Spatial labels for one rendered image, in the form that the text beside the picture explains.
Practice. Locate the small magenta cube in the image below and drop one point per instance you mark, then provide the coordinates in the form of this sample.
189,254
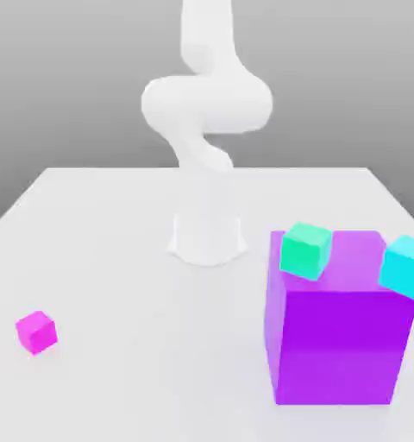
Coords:
36,333

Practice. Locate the small green cube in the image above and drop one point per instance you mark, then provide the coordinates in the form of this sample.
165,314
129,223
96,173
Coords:
305,253

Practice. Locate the small cyan cube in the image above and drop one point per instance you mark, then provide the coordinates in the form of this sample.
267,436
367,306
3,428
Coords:
405,267

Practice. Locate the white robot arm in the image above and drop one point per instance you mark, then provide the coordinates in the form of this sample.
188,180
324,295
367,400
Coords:
207,103

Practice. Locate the large purple box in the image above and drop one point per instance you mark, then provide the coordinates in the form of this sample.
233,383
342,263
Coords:
341,345

